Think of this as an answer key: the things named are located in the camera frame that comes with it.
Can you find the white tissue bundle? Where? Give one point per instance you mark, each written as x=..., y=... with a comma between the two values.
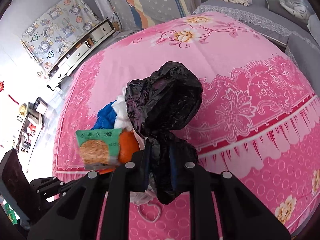
x=122, y=120

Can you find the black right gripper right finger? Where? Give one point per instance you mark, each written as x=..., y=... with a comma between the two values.
x=221, y=207

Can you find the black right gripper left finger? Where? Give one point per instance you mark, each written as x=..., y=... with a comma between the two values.
x=96, y=206

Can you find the striped upright mattress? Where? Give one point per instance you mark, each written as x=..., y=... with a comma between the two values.
x=141, y=14

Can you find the striped plush cat toy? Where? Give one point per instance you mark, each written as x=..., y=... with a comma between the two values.
x=296, y=8

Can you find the blue crumpled cloth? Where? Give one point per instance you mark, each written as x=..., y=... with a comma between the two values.
x=106, y=117

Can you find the cluttered shelf unit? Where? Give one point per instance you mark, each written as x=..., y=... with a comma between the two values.
x=30, y=124

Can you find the light grey cushion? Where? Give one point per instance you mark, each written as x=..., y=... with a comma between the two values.
x=314, y=27

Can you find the black plastic trash bag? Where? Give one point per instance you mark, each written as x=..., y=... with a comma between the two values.
x=157, y=106

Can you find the white rubber band loop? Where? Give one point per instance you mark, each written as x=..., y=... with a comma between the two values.
x=150, y=212

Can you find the cartoon patterned cloth cover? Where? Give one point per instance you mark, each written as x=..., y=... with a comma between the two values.
x=57, y=30

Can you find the green noodle packet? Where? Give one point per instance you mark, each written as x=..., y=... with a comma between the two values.
x=99, y=148

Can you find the white drawer cabinet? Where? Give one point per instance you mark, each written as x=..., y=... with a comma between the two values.
x=69, y=61

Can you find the grey pillow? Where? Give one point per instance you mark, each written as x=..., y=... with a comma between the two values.
x=274, y=6

